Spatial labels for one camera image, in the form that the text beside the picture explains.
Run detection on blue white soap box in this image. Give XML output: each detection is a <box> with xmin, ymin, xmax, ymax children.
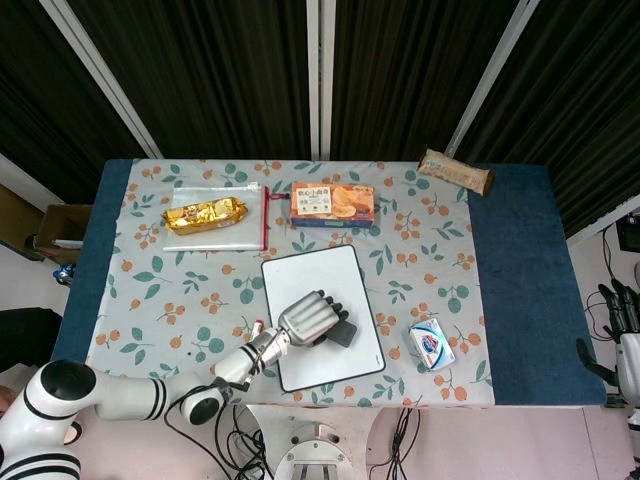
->
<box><xmin>408</xmin><ymin>317</ymin><xmax>457</xmax><ymax>373</ymax></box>

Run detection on metal robot base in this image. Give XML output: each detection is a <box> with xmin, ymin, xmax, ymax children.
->
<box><xmin>272</xmin><ymin>417</ymin><xmax>354</xmax><ymax>480</ymax></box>

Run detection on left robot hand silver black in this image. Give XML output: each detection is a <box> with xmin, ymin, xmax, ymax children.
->
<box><xmin>277</xmin><ymin>289</ymin><xmax>350</xmax><ymax>347</ymax></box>

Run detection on clear pouch red zipper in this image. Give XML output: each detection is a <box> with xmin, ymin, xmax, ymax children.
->
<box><xmin>162</xmin><ymin>183</ymin><xmax>271</xmax><ymax>253</ymax></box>

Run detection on gold foil snack pack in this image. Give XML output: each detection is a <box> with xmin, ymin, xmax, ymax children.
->
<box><xmin>160</xmin><ymin>196</ymin><xmax>250</xmax><ymax>237</ymax></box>

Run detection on small whiteboard black rim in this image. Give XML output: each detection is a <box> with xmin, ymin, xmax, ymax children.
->
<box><xmin>260</xmin><ymin>244</ymin><xmax>387</xmax><ymax>394</ymax></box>

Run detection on floral tablecloth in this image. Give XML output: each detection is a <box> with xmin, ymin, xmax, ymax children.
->
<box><xmin>73</xmin><ymin>158</ymin><xmax>496</xmax><ymax>409</ymax></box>

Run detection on blue table cover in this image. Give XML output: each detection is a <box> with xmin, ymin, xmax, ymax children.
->
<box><xmin>51</xmin><ymin>158</ymin><xmax>609</xmax><ymax>407</ymax></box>

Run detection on black cable bundle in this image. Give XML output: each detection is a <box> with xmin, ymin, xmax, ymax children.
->
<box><xmin>164</xmin><ymin>394</ymin><xmax>274</xmax><ymax>480</ymax></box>
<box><xmin>367</xmin><ymin>407</ymin><xmax>426</xmax><ymax>480</ymax></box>

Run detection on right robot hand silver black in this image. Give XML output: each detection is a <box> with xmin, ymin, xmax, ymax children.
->
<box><xmin>575</xmin><ymin>278</ymin><xmax>640</xmax><ymax>401</ymax></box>

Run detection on brown snack packet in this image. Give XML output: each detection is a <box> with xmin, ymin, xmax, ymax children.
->
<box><xmin>416</xmin><ymin>147</ymin><xmax>496</xmax><ymax>198</ymax></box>

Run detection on white frame post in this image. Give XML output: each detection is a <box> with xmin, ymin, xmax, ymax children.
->
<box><xmin>305</xmin><ymin>0</ymin><xmax>335</xmax><ymax>161</ymax></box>
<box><xmin>38</xmin><ymin>0</ymin><xmax>164</xmax><ymax>160</ymax></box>
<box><xmin>444</xmin><ymin>0</ymin><xmax>541</xmax><ymax>159</ymax></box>

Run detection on black whiteboard eraser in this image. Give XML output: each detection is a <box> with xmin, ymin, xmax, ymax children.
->
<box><xmin>327</xmin><ymin>321</ymin><xmax>359</xmax><ymax>349</ymax></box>

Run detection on black monitor device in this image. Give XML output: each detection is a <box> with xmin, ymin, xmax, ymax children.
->
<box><xmin>615</xmin><ymin>214</ymin><xmax>640</xmax><ymax>251</ymax></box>

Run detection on orange biscuit box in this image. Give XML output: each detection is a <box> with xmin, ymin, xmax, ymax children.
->
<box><xmin>289</xmin><ymin>181</ymin><xmax>377</xmax><ymax>230</ymax></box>

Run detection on black curtain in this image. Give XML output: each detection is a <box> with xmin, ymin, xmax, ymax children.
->
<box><xmin>0</xmin><ymin>0</ymin><xmax>640</xmax><ymax>239</ymax></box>

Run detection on cardboard box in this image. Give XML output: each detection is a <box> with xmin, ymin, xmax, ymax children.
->
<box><xmin>33</xmin><ymin>203</ymin><xmax>94</xmax><ymax>265</ymax></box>

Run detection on person leg black trousers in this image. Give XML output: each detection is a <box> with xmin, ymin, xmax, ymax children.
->
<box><xmin>0</xmin><ymin>308</ymin><xmax>64</xmax><ymax>374</ymax></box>

